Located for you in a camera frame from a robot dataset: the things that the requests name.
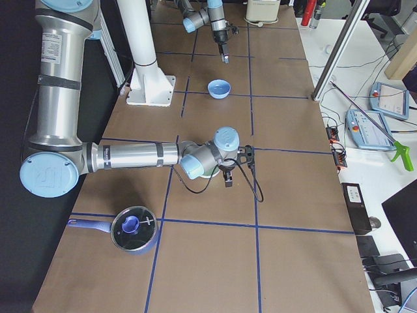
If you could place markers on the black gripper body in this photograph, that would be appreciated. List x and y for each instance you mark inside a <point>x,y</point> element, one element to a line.
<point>227,168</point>
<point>221,35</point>

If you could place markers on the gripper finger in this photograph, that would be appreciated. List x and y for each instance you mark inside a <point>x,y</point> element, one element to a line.
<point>230,179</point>
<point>225,53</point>
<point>220,47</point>
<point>225,177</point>

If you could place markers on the green bowl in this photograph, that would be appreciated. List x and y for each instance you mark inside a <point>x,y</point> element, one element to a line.
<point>210,173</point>

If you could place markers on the blue bowl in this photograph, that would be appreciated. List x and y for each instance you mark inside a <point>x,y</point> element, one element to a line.
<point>219,89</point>

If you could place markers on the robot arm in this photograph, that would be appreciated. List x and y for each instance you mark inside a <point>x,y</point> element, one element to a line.
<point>57,156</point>
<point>212,15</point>

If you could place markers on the cream white appliance box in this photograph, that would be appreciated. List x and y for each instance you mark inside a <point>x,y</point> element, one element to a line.
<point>262,11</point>

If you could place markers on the red bottle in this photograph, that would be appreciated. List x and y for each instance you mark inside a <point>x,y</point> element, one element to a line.
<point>308,12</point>

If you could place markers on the blue saucepan with glass lid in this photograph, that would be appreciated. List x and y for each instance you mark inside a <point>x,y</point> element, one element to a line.
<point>134,230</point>

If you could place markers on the orange black connector board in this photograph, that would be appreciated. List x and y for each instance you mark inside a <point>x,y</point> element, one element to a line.
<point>337,149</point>

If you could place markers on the black power adapter box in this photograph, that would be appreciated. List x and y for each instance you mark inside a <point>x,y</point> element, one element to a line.
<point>356,208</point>

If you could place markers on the near teach pendant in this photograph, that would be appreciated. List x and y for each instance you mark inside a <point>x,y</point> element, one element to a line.
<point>365,134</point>

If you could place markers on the teach pendant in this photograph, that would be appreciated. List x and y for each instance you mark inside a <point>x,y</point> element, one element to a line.
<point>390,100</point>
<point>365,134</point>

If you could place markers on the black monitor corner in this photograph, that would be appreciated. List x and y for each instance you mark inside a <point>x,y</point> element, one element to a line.
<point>400,210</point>

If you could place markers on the far teach pendant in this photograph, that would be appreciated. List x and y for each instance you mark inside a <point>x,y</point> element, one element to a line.
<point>390,100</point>

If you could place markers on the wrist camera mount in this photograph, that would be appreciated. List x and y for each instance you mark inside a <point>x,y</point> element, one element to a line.
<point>246,156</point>
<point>232,29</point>

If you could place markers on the white camera mast base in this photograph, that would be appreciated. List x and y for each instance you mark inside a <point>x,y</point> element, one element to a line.
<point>149,85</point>

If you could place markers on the aluminium frame post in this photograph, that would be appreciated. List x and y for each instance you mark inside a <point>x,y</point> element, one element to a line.
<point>344,37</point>

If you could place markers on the green handled reacher grabber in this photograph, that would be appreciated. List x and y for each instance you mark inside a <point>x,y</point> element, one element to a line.
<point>401,150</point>

